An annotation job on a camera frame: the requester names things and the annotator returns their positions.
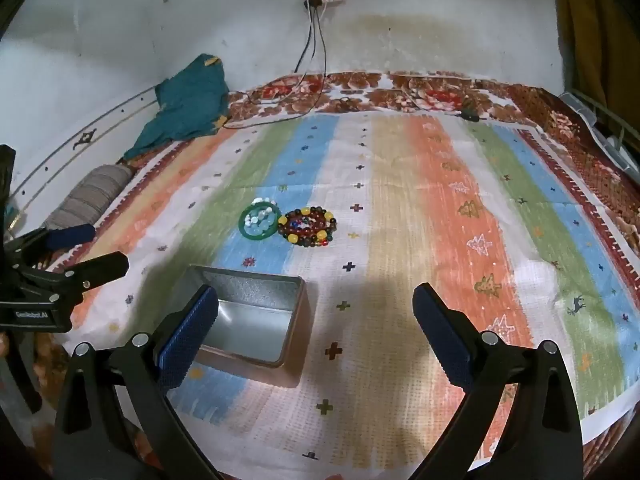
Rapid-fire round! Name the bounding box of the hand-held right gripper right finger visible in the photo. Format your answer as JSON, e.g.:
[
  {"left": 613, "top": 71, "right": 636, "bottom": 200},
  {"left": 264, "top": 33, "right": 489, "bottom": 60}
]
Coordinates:
[{"left": 412, "top": 282, "right": 586, "bottom": 480}]

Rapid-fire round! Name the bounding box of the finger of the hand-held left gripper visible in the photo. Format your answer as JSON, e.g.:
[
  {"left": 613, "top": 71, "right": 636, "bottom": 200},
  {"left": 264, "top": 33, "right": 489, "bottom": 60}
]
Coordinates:
[
  {"left": 20, "top": 251, "right": 131, "bottom": 292},
  {"left": 0, "top": 223, "right": 97, "bottom": 267}
]

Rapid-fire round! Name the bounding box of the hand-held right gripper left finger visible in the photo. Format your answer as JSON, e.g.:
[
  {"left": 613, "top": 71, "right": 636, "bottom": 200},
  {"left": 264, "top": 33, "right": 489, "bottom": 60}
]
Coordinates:
[{"left": 52, "top": 284, "right": 226, "bottom": 480}]

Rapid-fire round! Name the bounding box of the silver metal tin box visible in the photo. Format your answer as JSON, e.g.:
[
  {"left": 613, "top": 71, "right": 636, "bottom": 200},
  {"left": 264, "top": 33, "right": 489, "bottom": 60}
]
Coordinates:
[{"left": 172, "top": 265, "right": 307, "bottom": 389}]

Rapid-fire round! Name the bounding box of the green bangle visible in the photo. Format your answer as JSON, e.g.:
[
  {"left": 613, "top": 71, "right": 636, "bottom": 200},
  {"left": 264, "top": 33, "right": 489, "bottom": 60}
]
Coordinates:
[{"left": 238, "top": 203, "right": 279, "bottom": 244}]

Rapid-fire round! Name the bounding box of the light blue bead bracelet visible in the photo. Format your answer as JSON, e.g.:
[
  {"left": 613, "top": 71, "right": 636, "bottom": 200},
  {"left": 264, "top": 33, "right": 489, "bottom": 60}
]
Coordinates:
[{"left": 247, "top": 197, "right": 281, "bottom": 236}]

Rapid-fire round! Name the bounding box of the brown and yellow bead bracelet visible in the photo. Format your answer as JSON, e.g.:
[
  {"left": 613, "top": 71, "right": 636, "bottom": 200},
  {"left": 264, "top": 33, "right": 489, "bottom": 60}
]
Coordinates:
[{"left": 278, "top": 205, "right": 337, "bottom": 250}]

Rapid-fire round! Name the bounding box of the multicolour glass bead bracelet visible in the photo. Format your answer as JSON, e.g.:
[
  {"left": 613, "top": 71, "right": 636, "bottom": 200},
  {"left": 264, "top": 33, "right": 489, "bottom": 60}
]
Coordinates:
[{"left": 285, "top": 212, "right": 314, "bottom": 234}]

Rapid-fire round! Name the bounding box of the grey striped bolster pillow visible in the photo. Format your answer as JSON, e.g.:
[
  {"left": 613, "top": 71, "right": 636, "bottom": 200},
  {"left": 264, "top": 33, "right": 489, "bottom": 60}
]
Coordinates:
[{"left": 42, "top": 163, "right": 134, "bottom": 241}]

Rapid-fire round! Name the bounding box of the striped patterned mat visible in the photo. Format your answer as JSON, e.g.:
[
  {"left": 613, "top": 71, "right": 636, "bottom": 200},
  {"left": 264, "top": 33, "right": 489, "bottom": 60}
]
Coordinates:
[{"left": 35, "top": 109, "right": 640, "bottom": 480}]

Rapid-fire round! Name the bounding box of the teal cloth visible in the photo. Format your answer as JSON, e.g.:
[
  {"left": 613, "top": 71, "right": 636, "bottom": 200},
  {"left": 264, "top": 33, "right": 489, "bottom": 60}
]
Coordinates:
[{"left": 122, "top": 53, "right": 232, "bottom": 161}]

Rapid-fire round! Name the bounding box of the clear plastic container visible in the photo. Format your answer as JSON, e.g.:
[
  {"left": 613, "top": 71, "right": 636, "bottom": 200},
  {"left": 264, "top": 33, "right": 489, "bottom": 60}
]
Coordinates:
[{"left": 559, "top": 89, "right": 640, "bottom": 177}]

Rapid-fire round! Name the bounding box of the yellow curtain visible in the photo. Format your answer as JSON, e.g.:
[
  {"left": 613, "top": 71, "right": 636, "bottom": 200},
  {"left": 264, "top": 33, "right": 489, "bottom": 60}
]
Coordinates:
[{"left": 556, "top": 0, "right": 640, "bottom": 108}]

